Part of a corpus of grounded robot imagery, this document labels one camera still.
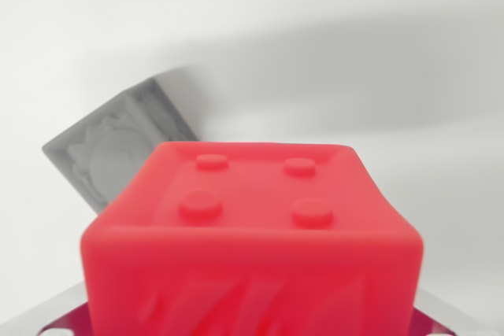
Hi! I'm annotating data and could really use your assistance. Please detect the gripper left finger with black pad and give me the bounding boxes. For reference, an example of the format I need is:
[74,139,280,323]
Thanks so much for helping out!
[0,279,93,336]

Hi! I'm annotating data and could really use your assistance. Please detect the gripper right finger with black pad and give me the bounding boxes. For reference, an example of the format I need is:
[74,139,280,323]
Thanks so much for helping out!
[410,293,504,336]

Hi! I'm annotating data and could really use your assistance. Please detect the red soft toy cube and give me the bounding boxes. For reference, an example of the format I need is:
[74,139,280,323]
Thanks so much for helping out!
[79,140,426,336]

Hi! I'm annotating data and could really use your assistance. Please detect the grey soft toy cube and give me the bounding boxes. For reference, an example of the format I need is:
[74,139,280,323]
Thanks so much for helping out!
[40,77,200,217]

